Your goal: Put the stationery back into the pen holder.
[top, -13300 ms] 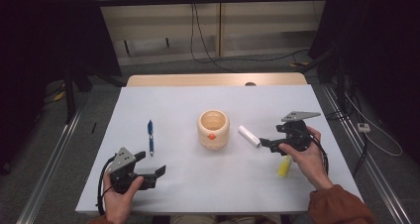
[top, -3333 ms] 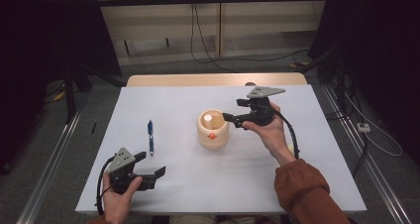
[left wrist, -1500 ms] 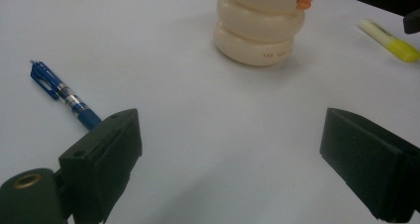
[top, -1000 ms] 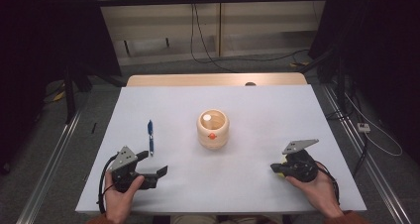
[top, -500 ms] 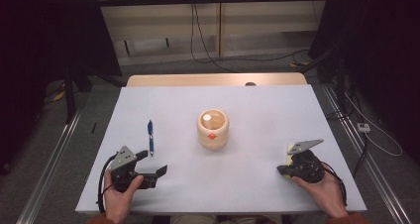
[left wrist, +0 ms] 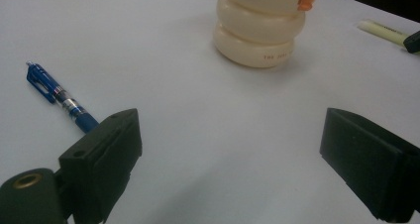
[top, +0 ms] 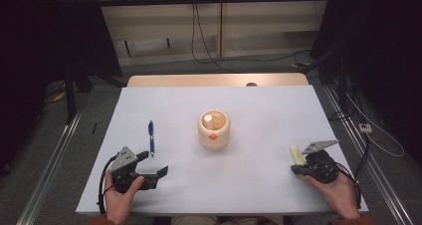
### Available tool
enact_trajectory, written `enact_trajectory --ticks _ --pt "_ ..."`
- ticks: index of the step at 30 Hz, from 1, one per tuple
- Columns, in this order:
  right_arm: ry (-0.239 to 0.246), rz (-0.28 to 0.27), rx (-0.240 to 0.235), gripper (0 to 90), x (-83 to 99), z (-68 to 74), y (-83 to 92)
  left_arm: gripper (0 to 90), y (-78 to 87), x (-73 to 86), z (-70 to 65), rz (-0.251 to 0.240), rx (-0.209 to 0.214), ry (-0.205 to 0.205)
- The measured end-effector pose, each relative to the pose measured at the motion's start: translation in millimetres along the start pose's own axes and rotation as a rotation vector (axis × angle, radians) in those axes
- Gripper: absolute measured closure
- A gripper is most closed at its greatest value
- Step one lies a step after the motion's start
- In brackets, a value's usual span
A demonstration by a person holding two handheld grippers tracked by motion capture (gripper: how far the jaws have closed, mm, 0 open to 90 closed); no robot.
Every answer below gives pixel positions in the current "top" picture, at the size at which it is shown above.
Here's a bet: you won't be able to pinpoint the right hand-held gripper black cable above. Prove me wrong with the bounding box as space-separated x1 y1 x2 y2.
334 164 362 210

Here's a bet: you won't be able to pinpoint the black power strip cable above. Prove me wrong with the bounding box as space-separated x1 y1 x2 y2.
352 132 371 178

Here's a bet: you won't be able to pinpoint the white floor cable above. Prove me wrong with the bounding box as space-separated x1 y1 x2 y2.
346 94 406 158

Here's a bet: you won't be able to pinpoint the person's left hand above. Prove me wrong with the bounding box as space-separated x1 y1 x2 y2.
104 172 145 224

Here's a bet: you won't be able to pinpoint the black curtain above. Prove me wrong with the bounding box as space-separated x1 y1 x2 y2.
0 0 122 176
310 0 422 166

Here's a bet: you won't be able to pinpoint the person's right hand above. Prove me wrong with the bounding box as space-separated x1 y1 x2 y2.
305 164 361 220

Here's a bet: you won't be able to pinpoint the person's legs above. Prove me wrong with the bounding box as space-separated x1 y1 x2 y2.
171 215 285 225

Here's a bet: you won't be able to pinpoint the cream wooden pen holder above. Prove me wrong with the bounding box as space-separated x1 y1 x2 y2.
197 109 232 151

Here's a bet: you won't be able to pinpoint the long black floor cable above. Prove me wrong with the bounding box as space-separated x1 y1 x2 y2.
190 2 312 74

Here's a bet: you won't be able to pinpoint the yellow highlighter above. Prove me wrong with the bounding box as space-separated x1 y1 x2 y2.
290 144 307 181

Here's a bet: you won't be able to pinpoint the left hand-held gripper black cable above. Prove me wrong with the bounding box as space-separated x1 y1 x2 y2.
97 154 119 216

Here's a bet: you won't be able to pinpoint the aluminium floor rail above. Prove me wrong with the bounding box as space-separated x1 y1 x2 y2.
322 85 416 225
16 109 84 225

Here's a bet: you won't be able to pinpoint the hand-held gripper black cable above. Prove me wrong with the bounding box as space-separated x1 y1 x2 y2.
334 164 362 210
97 154 119 216

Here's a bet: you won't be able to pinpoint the black metal stand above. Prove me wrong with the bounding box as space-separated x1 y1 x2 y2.
63 65 127 125

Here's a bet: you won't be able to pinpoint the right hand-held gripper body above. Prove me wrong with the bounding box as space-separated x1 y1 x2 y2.
302 139 339 184

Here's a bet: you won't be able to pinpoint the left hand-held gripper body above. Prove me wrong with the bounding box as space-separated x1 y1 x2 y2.
108 145 160 193

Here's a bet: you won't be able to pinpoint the blue pen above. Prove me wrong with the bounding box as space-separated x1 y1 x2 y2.
147 119 156 158

